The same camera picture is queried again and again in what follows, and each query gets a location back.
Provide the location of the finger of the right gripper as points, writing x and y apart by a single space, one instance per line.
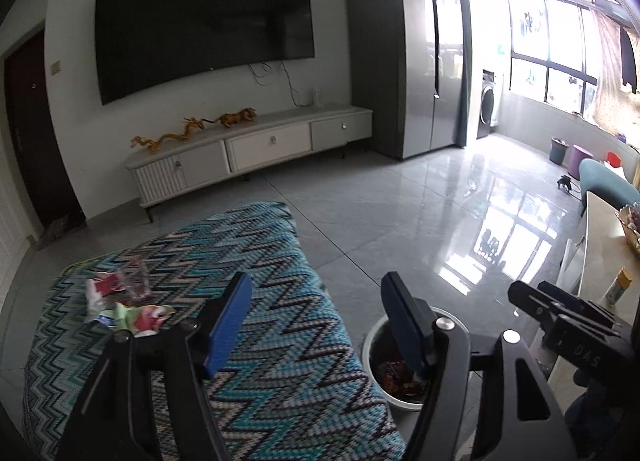
578 306
549 305

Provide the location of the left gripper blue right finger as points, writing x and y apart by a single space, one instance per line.
411 321

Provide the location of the window frame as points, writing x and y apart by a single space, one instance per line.
556 54

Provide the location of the golden tiger figurine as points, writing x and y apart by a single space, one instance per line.
244 115

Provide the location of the black wall television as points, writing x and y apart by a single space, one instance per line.
143 43

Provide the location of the green plastic wrapper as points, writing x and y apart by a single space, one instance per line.
141 321

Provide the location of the white TV cabinet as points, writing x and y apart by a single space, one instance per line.
218 154

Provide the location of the teal bucket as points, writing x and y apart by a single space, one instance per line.
558 150

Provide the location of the grey trash bin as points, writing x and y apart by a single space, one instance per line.
445 384

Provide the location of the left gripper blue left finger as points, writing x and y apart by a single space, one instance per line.
226 320

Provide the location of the golden dragon figurine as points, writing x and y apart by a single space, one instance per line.
191 125

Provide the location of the zigzag patterned blanket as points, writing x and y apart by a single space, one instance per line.
292 388

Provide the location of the teal chair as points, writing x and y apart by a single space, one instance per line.
595 177

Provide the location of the grey double-door refrigerator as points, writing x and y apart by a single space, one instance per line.
406 65

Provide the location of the black toy animal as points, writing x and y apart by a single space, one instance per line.
565 183

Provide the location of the dark entrance door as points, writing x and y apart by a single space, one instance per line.
34 142

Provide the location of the yellow capped bottle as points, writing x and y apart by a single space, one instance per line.
618 287

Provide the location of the washing machine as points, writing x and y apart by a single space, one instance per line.
489 104

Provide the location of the red white wrapper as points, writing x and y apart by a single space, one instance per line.
104 294

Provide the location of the purple stool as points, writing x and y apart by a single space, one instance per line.
577 155

